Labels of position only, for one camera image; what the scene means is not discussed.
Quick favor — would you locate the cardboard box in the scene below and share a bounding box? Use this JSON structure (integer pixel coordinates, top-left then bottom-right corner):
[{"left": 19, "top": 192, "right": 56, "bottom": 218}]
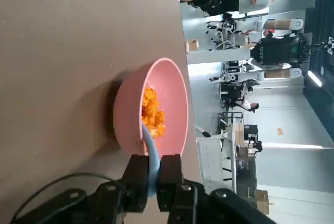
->
[
  {"left": 255, "top": 189, "right": 270, "bottom": 215},
  {"left": 185, "top": 39, "right": 199, "bottom": 52}
]

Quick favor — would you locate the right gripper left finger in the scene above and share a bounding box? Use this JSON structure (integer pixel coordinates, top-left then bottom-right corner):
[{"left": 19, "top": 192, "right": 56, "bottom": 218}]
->
[{"left": 11, "top": 154, "right": 151, "bottom": 224}]

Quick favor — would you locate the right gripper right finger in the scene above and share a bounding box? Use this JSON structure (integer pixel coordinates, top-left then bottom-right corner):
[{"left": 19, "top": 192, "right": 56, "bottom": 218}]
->
[{"left": 156, "top": 153, "right": 273, "bottom": 224}]

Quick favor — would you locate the orange popcorn pile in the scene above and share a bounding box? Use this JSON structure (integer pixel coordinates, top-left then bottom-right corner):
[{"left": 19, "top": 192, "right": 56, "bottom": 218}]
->
[{"left": 141, "top": 87, "right": 166, "bottom": 140}]

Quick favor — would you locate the blue spoon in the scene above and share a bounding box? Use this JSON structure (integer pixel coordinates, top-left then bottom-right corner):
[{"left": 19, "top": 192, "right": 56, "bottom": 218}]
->
[{"left": 142, "top": 122, "right": 160, "bottom": 198}]

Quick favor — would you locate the pink bowl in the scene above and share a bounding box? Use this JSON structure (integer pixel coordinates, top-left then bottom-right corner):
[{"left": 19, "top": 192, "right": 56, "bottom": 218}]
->
[{"left": 112, "top": 57, "right": 189, "bottom": 157}]

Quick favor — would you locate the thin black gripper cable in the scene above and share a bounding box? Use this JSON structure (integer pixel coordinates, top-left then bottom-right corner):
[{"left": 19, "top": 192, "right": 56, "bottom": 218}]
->
[{"left": 10, "top": 172, "right": 131, "bottom": 223}]

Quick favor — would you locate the black background robot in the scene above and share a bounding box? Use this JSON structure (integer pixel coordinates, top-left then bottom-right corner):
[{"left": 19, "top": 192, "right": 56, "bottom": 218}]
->
[{"left": 246, "top": 18, "right": 314, "bottom": 79}]

